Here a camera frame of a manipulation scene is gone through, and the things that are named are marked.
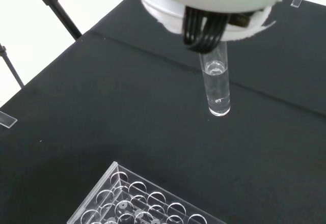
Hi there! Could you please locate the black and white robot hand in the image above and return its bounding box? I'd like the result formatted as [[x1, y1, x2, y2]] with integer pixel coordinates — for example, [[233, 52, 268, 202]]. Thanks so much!
[[136, 0, 301, 54]]

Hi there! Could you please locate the clear plastic test tube rack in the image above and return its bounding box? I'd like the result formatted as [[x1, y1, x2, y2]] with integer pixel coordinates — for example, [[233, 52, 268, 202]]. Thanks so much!
[[66, 160, 227, 224]]

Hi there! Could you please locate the black cloth bench cover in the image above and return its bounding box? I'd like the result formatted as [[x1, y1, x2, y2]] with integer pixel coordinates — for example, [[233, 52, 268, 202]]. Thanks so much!
[[0, 0, 326, 224]]

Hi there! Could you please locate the black tripod stand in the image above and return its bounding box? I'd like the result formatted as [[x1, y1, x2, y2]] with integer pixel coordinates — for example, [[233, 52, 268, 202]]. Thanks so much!
[[0, 0, 83, 90]]

